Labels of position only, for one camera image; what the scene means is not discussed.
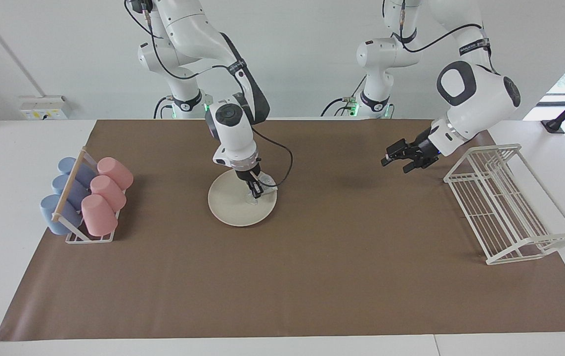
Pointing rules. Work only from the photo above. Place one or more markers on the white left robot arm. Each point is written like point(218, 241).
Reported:
point(480, 94)

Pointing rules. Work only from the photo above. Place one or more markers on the brown table mat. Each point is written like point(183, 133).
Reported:
point(312, 277)

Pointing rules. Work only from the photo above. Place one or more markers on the cup rack with wooden bar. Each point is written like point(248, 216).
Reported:
point(68, 198)

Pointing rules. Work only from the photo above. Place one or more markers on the blue plastic cup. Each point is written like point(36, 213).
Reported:
point(67, 164)
point(62, 185)
point(52, 217)

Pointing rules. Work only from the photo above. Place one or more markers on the cream round plate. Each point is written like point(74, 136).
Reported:
point(233, 205)

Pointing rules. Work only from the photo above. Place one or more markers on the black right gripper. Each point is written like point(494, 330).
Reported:
point(247, 174)

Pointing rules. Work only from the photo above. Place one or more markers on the pink plastic cup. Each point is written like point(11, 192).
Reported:
point(99, 217)
point(116, 173)
point(109, 193)

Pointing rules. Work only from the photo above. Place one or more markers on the white wall socket box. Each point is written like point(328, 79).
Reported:
point(45, 108)

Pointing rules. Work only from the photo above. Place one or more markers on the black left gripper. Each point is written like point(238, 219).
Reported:
point(423, 149)

